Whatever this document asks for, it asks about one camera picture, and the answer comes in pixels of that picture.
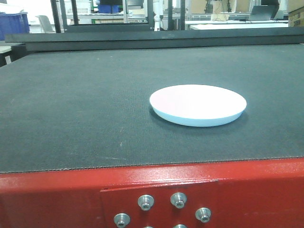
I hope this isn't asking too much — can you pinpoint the white round plate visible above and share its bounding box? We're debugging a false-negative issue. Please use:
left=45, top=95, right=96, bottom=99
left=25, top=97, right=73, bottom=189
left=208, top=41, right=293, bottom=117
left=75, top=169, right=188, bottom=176
left=149, top=85, right=247, bottom=127

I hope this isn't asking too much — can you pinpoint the grey laptop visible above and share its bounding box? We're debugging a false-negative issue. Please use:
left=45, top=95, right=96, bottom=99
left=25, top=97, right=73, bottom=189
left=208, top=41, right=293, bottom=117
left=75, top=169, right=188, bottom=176
left=248, top=5, right=276, bottom=21

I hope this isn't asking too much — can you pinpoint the black metal rail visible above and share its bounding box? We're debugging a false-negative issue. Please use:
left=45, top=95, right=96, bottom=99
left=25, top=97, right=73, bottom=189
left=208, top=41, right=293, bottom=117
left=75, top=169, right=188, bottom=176
left=5, top=27, right=304, bottom=52

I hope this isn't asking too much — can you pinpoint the red metal table frame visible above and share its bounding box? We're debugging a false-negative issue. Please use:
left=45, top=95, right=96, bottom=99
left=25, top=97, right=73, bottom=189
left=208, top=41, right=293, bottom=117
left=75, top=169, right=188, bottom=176
left=0, top=158, right=304, bottom=228

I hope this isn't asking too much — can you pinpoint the black metal rack frame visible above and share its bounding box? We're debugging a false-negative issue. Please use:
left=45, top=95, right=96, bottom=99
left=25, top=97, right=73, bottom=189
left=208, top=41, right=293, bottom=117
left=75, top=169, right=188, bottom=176
left=51, top=0, right=186, bottom=34

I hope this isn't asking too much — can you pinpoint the black textured table mat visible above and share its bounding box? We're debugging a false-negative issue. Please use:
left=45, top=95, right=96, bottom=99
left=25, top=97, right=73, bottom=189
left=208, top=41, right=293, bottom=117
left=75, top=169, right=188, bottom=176
left=0, top=44, right=304, bottom=173

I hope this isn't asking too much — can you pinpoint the silver hex bolt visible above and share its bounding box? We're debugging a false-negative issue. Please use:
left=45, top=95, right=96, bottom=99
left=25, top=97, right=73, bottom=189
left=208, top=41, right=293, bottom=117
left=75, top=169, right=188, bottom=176
left=170, top=192, right=187, bottom=209
left=114, top=213, right=131, bottom=228
left=137, top=194, right=154, bottom=211
left=195, top=207, right=212, bottom=223

